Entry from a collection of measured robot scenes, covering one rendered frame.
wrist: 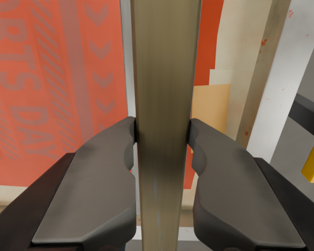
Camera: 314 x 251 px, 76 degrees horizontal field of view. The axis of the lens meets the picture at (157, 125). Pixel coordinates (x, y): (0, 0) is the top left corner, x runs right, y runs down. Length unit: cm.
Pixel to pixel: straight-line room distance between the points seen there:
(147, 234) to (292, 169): 177
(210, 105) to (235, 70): 5
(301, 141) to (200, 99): 153
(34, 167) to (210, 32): 32
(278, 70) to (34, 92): 29
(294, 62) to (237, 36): 7
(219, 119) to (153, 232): 18
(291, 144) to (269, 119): 147
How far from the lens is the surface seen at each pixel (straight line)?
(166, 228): 17
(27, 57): 30
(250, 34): 27
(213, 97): 28
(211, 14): 26
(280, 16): 25
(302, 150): 182
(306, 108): 51
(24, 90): 31
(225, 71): 27
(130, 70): 16
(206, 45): 26
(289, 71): 26
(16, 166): 40
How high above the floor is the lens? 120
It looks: 61 degrees down
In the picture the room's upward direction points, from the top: 180 degrees counter-clockwise
